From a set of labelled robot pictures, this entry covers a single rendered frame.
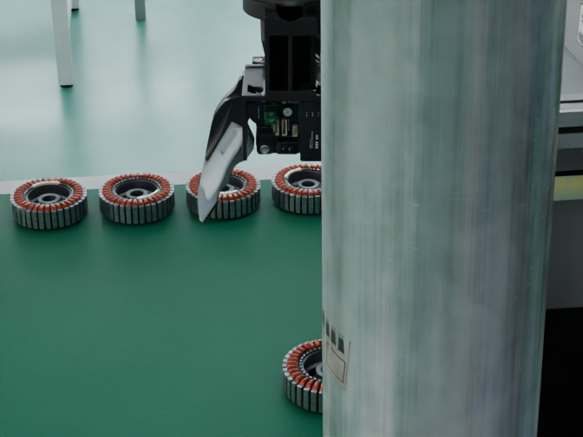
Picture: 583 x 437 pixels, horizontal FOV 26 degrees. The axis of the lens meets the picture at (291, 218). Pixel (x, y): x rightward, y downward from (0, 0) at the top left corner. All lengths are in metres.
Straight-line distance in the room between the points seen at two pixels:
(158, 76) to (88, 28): 0.57
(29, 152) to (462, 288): 3.48
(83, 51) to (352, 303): 4.21
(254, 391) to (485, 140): 1.11
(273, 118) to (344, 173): 0.48
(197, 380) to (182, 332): 0.11
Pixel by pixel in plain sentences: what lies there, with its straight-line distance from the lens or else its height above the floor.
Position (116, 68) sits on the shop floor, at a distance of 4.48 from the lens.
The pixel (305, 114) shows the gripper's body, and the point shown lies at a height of 1.27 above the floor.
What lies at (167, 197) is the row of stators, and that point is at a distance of 1.87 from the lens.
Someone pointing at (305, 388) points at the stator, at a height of 0.78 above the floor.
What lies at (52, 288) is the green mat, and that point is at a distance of 1.73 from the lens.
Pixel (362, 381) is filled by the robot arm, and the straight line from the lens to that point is 0.47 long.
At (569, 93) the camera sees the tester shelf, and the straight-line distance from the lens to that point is 1.40.
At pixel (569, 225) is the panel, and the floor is 0.89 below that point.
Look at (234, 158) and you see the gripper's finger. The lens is 1.00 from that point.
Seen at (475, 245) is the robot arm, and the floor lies 1.43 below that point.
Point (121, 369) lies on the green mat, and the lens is 1.56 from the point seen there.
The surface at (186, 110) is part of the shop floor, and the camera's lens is 4.11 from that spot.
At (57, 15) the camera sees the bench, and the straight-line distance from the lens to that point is 4.24.
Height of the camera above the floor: 1.65
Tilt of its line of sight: 29 degrees down
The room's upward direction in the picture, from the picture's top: straight up
